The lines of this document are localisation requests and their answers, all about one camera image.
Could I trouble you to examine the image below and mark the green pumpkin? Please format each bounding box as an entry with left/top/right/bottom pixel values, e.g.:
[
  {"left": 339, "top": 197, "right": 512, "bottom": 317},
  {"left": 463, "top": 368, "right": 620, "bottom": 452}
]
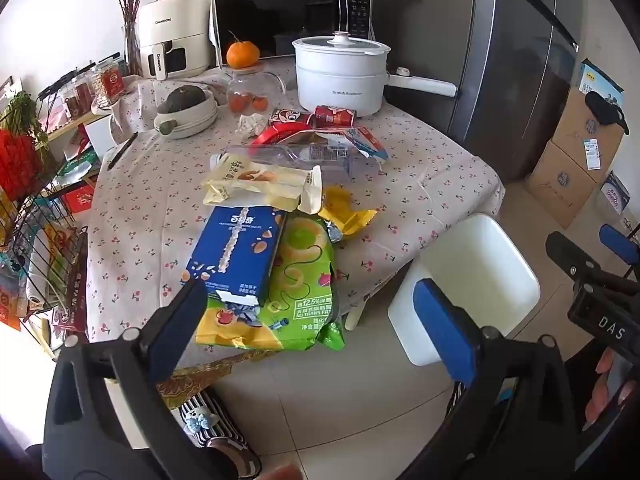
[{"left": 157, "top": 86, "right": 207, "bottom": 115}]

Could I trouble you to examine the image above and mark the cream snack packet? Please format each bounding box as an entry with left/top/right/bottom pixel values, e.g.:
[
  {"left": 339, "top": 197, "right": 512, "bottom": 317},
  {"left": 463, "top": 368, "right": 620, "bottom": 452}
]
[{"left": 201, "top": 154, "right": 325, "bottom": 214}]

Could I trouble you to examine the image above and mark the white electric pot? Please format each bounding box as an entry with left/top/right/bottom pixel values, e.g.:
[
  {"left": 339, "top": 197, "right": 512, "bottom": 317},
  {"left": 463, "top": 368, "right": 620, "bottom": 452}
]
[{"left": 291, "top": 31, "right": 459, "bottom": 115}]

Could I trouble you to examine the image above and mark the cream air fryer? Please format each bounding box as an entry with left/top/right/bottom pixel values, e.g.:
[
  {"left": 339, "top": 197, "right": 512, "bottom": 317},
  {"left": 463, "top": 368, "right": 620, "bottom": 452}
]
[{"left": 136, "top": 0, "right": 217, "bottom": 81}]

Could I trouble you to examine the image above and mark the small blue and white carton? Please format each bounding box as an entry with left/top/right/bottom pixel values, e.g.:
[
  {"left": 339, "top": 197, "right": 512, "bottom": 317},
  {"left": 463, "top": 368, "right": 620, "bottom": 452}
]
[{"left": 600, "top": 171, "right": 632, "bottom": 214}]

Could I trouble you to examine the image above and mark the large orange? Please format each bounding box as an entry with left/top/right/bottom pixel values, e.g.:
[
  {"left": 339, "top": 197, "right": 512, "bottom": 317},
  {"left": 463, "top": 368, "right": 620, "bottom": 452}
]
[{"left": 226, "top": 40, "right": 261, "bottom": 68}]

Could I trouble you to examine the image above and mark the green leafy plant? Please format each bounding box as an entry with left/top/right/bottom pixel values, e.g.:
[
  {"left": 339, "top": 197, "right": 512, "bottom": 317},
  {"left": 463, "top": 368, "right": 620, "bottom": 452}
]
[{"left": 0, "top": 91, "right": 51, "bottom": 149}]

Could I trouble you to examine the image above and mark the green chips bag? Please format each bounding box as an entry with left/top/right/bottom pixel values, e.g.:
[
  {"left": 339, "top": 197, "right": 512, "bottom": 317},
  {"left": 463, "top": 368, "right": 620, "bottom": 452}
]
[{"left": 195, "top": 210, "right": 347, "bottom": 352}]

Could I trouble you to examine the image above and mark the cherry print tablecloth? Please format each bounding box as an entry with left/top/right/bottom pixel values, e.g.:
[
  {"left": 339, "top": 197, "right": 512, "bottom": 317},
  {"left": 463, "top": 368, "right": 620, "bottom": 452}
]
[{"left": 82, "top": 57, "right": 506, "bottom": 361}]

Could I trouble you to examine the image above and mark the blue biscuit box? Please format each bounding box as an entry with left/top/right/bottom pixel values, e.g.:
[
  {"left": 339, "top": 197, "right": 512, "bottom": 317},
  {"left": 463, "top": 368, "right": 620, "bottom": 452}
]
[{"left": 185, "top": 203, "right": 289, "bottom": 309}]

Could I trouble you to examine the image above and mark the black wire rack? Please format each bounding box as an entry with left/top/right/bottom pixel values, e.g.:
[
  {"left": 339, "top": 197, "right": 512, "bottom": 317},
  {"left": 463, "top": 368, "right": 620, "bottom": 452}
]
[{"left": 0, "top": 110, "right": 91, "bottom": 322}]

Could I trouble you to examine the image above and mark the striped slipper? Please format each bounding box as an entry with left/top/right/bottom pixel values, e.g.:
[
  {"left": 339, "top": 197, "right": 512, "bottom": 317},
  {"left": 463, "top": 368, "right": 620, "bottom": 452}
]
[{"left": 177, "top": 389, "right": 264, "bottom": 480}]

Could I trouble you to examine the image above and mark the glass vase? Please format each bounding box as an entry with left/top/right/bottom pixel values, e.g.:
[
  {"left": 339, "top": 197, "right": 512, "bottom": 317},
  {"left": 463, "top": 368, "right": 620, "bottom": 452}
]
[{"left": 122, "top": 21, "right": 147, "bottom": 79}]

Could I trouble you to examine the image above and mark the yellow patterned cloth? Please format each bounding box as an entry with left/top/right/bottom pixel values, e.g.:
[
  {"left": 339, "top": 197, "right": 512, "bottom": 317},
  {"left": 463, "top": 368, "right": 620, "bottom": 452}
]
[{"left": 155, "top": 349, "right": 273, "bottom": 412}]

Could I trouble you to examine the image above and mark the red net bag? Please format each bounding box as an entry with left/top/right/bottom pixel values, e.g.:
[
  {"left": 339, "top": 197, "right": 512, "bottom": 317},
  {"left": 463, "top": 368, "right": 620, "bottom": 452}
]
[{"left": 0, "top": 127, "right": 46, "bottom": 202}]

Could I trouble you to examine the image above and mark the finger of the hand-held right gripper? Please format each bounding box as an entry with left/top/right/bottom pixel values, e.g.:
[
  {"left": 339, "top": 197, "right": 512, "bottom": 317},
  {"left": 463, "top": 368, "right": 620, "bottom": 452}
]
[
  {"left": 599, "top": 224, "right": 640, "bottom": 267},
  {"left": 545, "top": 231, "right": 596, "bottom": 278}
]

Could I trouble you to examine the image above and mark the black microwave oven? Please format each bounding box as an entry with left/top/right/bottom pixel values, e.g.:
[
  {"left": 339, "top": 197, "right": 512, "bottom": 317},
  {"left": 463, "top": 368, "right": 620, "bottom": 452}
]
[{"left": 210, "top": 0, "right": 375, "bottom": 69}]

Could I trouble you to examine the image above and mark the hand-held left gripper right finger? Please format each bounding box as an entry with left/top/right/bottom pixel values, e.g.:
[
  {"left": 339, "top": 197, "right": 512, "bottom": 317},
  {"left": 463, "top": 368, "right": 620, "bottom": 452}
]
[{"left": 412, "top": 277, "right": 596, "bottom": 480}]

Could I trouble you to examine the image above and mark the red cartoon face can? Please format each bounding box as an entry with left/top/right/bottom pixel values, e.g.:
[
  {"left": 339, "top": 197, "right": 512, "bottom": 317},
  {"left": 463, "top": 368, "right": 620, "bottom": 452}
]
[{"left": 270, "top": 108, "right": 316, "bottom": 129}]

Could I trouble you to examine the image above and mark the cream ceramic bowl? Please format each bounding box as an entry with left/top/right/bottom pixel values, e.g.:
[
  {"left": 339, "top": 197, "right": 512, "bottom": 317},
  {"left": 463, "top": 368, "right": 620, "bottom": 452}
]
[{"left": 154, "top": 85, "right": 219, "bottom": 123}]

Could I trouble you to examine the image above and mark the glass jar with red label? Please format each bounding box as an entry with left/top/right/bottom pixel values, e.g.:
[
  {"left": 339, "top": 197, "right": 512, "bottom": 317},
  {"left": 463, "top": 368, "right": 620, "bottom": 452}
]
[{"left": 90, "top": 56, "right": 127, "bottom": 107}]

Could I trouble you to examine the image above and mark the black object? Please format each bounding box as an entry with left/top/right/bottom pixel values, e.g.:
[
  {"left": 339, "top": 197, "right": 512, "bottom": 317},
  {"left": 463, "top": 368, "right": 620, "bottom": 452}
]
[{"left": 585, "top": 91, "right": 630, "bottom": 136}]

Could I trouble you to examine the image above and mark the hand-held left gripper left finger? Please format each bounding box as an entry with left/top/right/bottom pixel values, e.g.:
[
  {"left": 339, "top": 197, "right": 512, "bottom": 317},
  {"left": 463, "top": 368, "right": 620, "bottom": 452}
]
[{"left": 44, "top": 281, "right": 236, "bottom": 480}]

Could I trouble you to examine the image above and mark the glass teapot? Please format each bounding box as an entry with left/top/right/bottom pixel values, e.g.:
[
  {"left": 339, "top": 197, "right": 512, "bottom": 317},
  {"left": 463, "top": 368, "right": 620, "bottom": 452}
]
[{"left": 215, "top": 62, "right": 287, "bottom": 114}]

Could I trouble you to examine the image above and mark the crumpled paper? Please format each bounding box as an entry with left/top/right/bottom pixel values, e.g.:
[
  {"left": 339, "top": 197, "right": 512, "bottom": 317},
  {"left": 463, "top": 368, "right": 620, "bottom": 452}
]
[{"left": 237, "top": 112, "right": 266, "bottom": 137}]

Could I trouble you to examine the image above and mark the white stool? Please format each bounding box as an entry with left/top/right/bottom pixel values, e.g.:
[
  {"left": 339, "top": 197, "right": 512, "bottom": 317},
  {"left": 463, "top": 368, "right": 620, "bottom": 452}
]
[{"left": 387, "top": 213, "right": 541, "bottom": 367}]

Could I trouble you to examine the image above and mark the person's right hand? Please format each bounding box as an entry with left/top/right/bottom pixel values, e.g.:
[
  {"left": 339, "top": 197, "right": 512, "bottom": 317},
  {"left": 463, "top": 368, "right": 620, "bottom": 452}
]
[{"left": 584, "top": 348, "right": 638, "bottom": 425}]

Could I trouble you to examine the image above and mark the red rimmed paper bowl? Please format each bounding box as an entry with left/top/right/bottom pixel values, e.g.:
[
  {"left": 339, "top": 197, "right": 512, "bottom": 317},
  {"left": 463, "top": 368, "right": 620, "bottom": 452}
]
[{"left": 248, "top": 122, "right": 321, "bottom": 149}]

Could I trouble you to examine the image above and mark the clear plastic bottle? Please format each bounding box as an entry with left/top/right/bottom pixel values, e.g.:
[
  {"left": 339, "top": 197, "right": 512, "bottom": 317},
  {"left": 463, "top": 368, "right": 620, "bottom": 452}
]
[{"left": 210, "top": 142, "right": 374, "bottom": 177}]

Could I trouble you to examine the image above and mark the grey refrigerator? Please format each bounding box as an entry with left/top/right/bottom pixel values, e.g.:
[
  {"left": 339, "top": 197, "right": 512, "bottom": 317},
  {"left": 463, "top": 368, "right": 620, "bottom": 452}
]
[{"left": 372, "top": 0, "right": 584, "bottom": 184}]

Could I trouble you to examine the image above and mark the white pot lid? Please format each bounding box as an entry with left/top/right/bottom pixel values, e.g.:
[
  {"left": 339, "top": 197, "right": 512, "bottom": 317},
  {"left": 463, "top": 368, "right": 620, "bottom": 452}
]
[{"left": 292, "top": 31, "right": 391, "bottom": 59}]

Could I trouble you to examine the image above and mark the yellow wrapper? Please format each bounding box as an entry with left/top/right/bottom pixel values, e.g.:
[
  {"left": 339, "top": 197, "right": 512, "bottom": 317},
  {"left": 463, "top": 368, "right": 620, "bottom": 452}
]
[{"left": 317, "top": 185, "right": 379, "bottom": 237}]

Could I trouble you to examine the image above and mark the black pen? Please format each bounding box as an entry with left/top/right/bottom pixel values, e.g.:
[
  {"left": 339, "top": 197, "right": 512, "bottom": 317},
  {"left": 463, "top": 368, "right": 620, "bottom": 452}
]
[{"left": 107, "top": 131, "right": 140, "bottom": 170}]

